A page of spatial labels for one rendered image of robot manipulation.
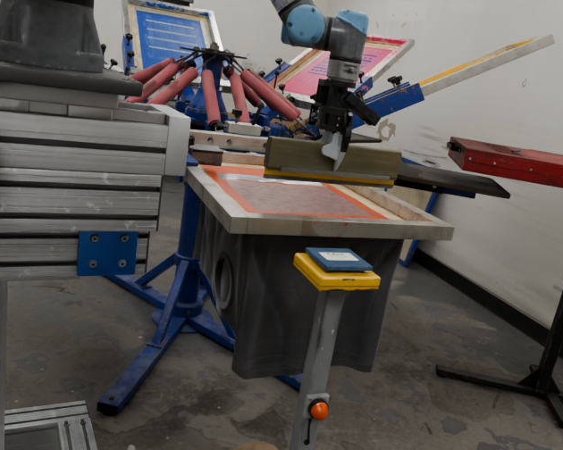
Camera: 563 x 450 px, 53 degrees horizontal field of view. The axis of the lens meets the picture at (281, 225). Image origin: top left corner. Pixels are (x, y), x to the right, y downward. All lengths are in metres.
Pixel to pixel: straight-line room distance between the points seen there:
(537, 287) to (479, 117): 1.21
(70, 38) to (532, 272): 3.16
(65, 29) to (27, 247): 0.32
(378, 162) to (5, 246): 0.89
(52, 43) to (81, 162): 0.16
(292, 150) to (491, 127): 2.74
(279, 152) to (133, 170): 0.54
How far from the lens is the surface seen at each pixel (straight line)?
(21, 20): 0.82
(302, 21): 1.18
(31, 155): 0.83
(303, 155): 1.34
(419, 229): 1.40
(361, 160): 1.41
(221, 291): 1.50
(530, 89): 3.77
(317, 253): 1.09
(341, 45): 1.33
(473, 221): 3.99
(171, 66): 2.51
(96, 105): 0.82
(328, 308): 1.11
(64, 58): 0.81
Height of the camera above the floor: 1.31
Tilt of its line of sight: 16 degrees down
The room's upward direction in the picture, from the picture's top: 9 degrees clockwise
